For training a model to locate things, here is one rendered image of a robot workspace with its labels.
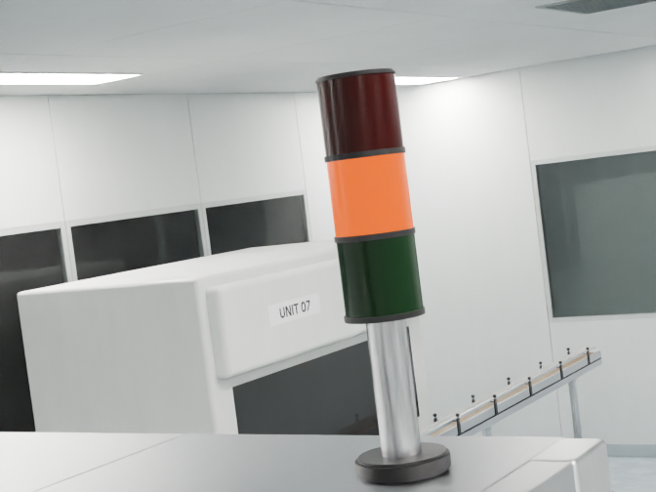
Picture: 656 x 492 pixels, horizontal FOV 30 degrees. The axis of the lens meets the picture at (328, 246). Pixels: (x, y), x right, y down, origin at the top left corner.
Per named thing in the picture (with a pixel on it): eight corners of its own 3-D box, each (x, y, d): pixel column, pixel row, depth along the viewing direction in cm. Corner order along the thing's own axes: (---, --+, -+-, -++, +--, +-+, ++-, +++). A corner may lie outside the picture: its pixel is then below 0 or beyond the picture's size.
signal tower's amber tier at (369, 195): (320, 240, 75) (310, 162, 75) (361, 232, 79) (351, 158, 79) (389, 234, 73) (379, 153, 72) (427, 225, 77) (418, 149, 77)
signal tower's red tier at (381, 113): (310, 159, 75) (301, 84, 75) (351, 155, 79) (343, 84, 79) (379, 150, 72) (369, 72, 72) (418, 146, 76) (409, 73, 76)
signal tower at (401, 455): (338, 483, 76) (287, 81, 75) (386, 458, 81) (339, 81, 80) (424, 486, 73) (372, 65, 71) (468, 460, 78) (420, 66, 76)
